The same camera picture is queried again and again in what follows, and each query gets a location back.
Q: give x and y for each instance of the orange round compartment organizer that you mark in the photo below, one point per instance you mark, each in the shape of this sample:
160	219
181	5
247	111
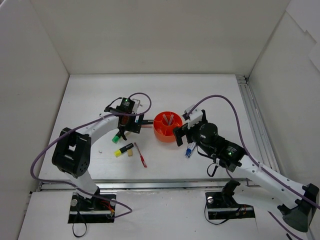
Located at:
164	132

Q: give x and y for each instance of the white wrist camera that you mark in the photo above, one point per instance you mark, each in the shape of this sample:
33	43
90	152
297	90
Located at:
137	104
192	115

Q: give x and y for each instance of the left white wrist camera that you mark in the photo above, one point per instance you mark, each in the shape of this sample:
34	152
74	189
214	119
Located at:
137	104

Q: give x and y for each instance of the right aluminium rail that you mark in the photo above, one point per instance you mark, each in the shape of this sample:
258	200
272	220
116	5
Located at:
262	141

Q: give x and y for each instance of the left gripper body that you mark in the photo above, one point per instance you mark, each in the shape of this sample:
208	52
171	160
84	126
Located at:
135	123

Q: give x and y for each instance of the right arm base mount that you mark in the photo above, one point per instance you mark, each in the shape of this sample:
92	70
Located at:
220	206

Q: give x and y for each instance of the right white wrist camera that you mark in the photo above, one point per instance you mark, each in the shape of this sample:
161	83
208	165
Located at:
192	115

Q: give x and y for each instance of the slim pink orange marker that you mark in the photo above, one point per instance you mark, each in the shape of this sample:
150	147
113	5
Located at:
147	126

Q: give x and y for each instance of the blue cap black highlighter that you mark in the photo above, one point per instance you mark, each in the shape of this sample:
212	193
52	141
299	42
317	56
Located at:
147	122

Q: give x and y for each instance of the clear bottle blue cap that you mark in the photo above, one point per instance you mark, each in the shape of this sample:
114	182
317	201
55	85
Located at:
190	148

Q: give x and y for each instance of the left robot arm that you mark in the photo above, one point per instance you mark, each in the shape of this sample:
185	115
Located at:
72	153

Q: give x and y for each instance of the red gel pen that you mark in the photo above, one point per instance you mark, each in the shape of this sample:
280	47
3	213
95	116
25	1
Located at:
141	156

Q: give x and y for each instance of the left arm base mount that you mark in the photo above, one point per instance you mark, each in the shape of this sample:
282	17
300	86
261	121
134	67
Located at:
84	211

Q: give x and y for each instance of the beige eraser block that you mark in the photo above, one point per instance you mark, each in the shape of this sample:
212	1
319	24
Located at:
130	152

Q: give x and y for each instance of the aluminium rail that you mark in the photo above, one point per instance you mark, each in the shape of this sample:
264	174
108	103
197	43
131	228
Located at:
150	185
262	141

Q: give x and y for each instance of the front aluminium rail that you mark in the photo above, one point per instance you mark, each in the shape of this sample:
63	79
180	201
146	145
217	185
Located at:
150	185

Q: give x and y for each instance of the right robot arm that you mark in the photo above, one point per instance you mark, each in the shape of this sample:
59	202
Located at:
295	202

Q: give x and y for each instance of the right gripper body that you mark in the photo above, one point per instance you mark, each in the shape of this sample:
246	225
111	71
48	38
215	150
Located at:
180	135

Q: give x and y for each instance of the yellow cap black highlighter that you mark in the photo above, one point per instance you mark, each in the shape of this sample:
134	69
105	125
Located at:
123	149

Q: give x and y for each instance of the clear green pen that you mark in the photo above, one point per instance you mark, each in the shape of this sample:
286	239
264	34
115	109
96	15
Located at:
165	119

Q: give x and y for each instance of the green cap black highlighter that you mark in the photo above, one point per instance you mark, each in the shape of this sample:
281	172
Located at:
116	138

